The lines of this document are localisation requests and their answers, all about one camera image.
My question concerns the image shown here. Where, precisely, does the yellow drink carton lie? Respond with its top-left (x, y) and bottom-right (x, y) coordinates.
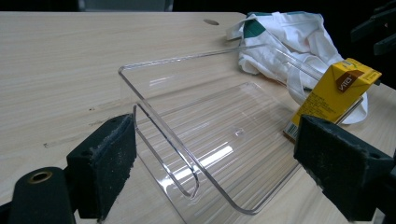
top-left (283, 58), bottom-right (383, 143)

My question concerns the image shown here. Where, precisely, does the clear plastic tray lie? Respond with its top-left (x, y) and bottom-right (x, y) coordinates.
top-left (117, 43), bottom-right (365, 217)

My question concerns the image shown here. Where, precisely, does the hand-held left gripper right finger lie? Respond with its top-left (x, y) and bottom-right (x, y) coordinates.
top-left (293, 114), bottom-right (396, 222)

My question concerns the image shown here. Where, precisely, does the white cloth bag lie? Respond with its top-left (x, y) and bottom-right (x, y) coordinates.
top-left (226, 11), bottom-right (369, 125)

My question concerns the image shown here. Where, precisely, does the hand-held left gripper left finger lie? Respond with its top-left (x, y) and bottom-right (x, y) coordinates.
top-left (66, 114), bottom-right (138, 222)

